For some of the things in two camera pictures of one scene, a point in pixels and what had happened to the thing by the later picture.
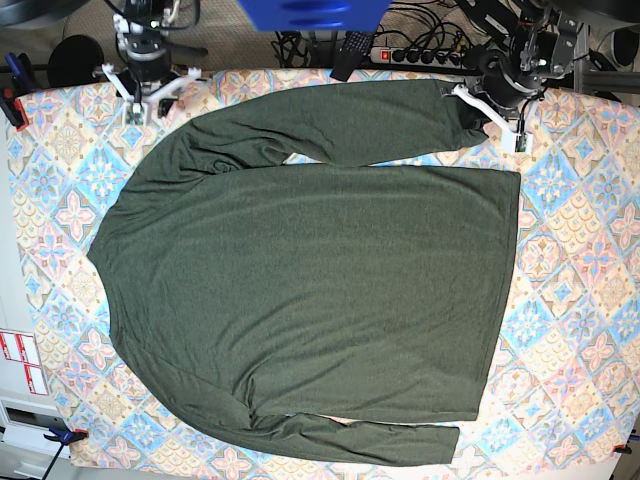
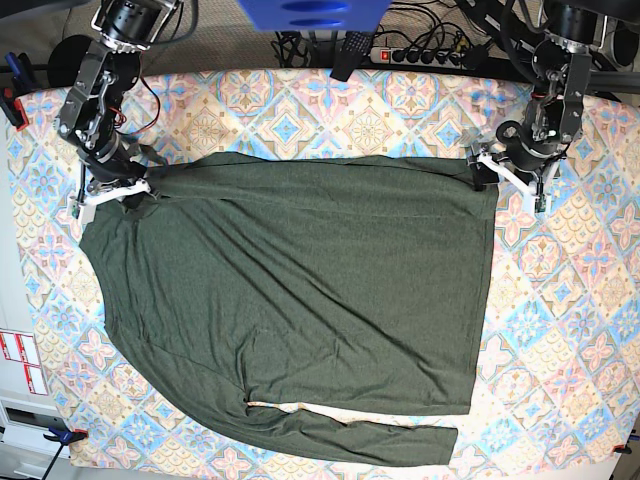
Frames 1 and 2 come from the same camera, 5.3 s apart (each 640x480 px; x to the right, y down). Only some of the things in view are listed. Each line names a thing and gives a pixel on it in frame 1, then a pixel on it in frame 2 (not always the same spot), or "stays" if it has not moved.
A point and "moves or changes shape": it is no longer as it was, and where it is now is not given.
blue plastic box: [316, 16] stays
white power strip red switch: [418, 57] stays
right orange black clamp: [622, 449] stays
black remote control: [355, 47] stays
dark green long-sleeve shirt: [342, 310] moves or changes shape
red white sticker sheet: [22, 347] stays
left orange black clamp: [67, 437] stays
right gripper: [504, 88] → [524, 156]
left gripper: [146, 79] → [119, 175]
